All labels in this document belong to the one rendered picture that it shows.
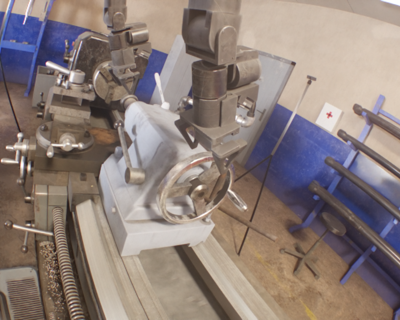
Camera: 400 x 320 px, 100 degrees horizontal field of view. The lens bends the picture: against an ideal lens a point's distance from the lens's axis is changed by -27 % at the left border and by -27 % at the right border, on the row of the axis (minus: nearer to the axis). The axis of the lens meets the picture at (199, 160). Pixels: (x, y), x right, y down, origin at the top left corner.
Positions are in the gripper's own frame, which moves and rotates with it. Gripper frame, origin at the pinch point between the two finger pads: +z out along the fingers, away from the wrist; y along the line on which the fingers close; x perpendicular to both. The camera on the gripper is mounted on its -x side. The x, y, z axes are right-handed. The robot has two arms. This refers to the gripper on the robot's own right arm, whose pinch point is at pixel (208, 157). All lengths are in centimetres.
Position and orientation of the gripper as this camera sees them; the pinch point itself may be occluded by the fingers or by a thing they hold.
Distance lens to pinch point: 47.1
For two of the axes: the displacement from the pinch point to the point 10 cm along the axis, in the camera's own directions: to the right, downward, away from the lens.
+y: -6.0, -5.4, 5.9
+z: 0.1, 7.3, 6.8
